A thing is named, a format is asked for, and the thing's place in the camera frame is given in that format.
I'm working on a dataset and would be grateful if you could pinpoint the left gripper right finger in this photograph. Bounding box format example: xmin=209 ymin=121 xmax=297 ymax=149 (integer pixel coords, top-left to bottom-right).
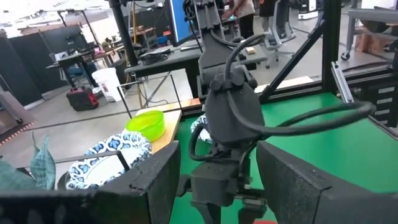
xmin=256 ymin=141 xmax=332 ymax=224

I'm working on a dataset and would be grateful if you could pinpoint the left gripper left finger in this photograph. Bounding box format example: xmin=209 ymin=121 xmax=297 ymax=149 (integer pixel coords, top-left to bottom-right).
xmin=96 ymin=140 xmax=182 ymax=224

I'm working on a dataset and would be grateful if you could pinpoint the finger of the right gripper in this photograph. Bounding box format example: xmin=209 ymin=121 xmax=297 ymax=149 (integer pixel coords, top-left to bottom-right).
xmin=238 ymin=200 xmax=268 ymax=224
xmin=191 ymin=202 xmax=222 ymax=224

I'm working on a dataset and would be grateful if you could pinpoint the blue patterned paper bowl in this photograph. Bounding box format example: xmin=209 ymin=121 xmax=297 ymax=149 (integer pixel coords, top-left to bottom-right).
xmin=190 ymin=113 xmax=216 ymax=144
xmin=65 ymin=130 xmax=153 ymax=190
xmin=65 ymin=136 xmax=153 ymax=190

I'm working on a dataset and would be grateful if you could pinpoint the yellow plastic bowl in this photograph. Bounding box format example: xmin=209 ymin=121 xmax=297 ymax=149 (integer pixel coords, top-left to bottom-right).
xmin=126 ymin=121 xmax=166 ymax=143

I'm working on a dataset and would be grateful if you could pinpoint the green plastic bowl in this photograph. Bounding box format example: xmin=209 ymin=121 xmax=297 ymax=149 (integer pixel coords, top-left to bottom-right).
xmin=125 ymin=110 xmax=165 ymax=133

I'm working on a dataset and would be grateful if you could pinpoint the green table mat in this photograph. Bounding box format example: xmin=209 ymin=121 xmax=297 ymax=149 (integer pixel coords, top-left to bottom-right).
xmin=169 ymin=92 xmax=398 ymax=224

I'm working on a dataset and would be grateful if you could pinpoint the white plastic bucket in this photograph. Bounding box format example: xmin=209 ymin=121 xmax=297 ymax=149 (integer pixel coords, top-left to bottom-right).
xmin=91 ymin=67 xmax=124 ymax=103

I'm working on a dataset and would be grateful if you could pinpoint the red and black case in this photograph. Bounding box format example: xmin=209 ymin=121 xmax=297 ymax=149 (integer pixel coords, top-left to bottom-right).
xmin=65 ymin=86 xmax=100 ymax=112

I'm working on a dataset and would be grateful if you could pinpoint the green snake plant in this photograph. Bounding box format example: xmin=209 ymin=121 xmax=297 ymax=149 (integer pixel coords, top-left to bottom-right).
xmin=0 ymin=133 xmax=57 ymax=191

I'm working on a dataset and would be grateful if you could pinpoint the grey computer desk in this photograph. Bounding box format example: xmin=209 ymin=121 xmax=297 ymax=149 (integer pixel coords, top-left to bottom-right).
xmin=124 ymin=39 xmax=269 ymax=94

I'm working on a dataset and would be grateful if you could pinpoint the silver aluminium bar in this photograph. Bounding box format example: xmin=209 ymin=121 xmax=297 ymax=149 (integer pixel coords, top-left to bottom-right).
xmin=330 ymin=61 xmax=354 ymax=104

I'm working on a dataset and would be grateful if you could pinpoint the black upright pole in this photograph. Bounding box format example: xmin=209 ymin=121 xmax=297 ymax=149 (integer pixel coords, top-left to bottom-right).
xmin=108 ymin=0 xmax=140 ymax=68

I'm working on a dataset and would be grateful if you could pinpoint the black work desk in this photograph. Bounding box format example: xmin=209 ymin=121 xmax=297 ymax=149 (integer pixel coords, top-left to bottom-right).
xmin=46 ymin=37 xmax=125 ymax=88

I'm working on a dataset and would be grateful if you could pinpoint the monitor with blue screen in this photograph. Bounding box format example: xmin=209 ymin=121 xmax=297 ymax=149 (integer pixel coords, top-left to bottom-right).
xmin=169 ymin=0 xmax=194 ymax=46

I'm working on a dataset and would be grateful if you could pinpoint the grey office chair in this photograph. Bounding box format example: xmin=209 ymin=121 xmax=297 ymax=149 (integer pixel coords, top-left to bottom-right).
xmin=264 ymin=0 xmax=297 ymax=70

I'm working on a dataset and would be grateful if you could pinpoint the cardboard box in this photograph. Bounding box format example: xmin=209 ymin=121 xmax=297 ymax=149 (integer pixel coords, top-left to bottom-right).
xmin=354 ymin=27 xmax=389 ymax=54

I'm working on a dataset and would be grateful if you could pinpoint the person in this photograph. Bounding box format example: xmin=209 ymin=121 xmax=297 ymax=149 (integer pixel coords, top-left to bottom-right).
xmin=222 ymin=0 xmax=256 ymax=40

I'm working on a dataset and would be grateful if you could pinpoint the black partition panel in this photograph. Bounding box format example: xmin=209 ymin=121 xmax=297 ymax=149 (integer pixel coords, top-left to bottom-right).
xmin=0 ymin=24 xmax=91 ymax=107

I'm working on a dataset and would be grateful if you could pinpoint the grey wheeled cart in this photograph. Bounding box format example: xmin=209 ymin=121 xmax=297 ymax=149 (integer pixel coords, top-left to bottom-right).
xmin=340 ymin=7 xmax=398 ymax=62

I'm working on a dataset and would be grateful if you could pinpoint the wooden shelf with black frame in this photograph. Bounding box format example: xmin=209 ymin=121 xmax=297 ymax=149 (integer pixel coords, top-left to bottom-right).
xmin=17 ymin=73 xmax=203 ymax=175

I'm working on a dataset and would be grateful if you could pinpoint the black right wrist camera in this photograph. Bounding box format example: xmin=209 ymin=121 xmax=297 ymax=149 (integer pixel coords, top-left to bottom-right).
xmin=205 ymin=65 xmax=266 ymax=147

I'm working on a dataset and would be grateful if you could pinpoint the black right camera cable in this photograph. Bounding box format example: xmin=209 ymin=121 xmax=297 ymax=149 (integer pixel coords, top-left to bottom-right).
xmin=188 ymin=33 xmax=375 ymax=162

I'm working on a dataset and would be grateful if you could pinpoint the coiled black cable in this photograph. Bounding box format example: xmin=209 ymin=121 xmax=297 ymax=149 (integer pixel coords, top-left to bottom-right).
xmin=138 ymin=49 xmax=171 ymax=65

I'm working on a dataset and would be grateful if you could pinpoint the black aluminium table frame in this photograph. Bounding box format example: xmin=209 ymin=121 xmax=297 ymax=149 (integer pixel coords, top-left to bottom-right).
xmin=257 ymin=0 xmax=398 ymax=138

